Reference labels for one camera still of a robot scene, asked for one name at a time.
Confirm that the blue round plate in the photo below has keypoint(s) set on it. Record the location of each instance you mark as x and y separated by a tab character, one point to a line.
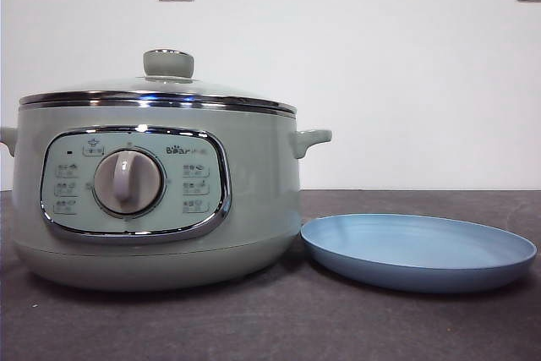
414	251

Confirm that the glass lid with green knob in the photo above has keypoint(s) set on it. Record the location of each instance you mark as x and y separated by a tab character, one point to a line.
168	66

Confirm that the pale green electric steamer pot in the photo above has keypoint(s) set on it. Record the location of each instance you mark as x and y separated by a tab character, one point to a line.
253	192

